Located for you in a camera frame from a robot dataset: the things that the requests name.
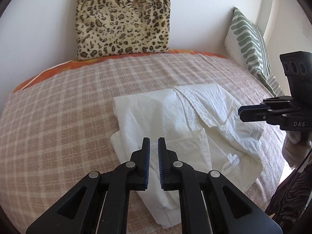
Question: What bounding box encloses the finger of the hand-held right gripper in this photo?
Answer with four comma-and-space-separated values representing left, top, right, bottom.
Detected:
238, 97, 294, 114
239, 111, 294, 125

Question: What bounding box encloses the person's right hand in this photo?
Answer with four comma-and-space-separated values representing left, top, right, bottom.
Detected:
283, 131, 312, 167

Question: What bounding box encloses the orange floral bedsheet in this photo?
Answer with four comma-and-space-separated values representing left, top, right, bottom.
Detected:
13, 49, 227, 93

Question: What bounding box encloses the pink checked blanket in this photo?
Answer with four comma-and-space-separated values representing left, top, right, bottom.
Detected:
0, 52, 288, 234

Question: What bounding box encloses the white long-sleeved shirt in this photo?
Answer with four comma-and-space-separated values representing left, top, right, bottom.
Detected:
110, 83, 265, 226

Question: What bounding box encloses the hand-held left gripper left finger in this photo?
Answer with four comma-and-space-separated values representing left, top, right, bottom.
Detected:
26, 137, 151, 234

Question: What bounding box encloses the leopard print cushion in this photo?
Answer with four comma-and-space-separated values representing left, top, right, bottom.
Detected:
76, 0, 170, 61

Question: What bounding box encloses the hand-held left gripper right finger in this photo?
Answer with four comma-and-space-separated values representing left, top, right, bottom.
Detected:
158, 137, 283, 234

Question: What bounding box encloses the green striped white cushion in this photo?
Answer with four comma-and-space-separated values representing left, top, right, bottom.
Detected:
224, 7, 285, 97

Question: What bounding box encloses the zebra striped pants leg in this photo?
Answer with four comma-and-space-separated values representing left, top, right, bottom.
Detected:
264, 166, 310, 225

